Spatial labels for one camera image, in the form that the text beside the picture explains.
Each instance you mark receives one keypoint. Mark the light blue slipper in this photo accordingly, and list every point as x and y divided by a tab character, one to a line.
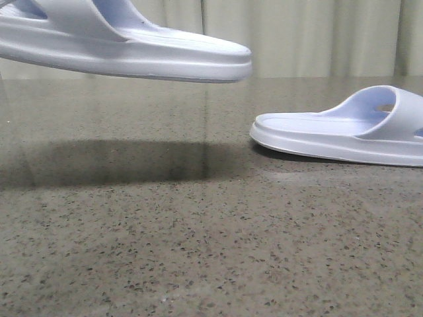
114	38
378	125

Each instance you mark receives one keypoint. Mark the white pleated curtain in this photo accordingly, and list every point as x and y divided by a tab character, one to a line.
290	38

